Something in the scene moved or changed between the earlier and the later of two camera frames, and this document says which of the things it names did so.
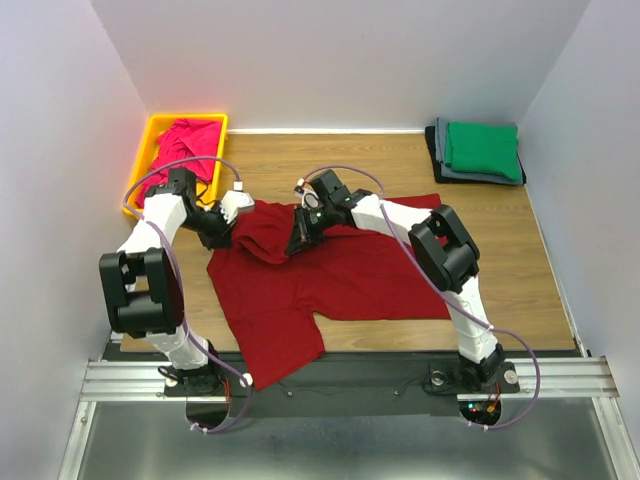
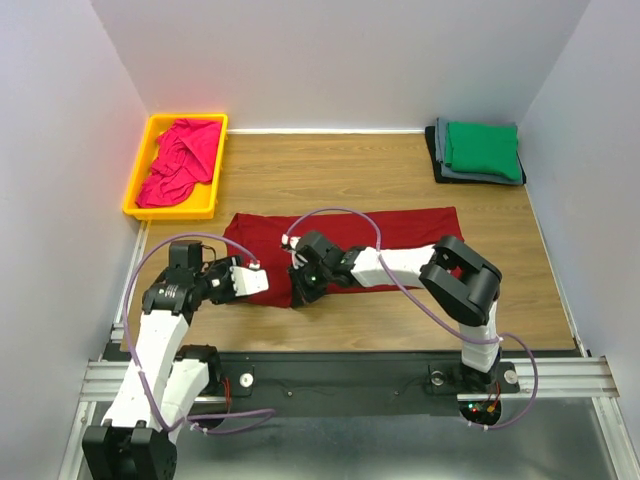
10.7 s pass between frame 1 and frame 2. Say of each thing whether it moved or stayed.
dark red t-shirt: moved
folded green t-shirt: stayed
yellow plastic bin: stayed
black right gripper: moved
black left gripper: moved
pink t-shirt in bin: stayed
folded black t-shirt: stayed
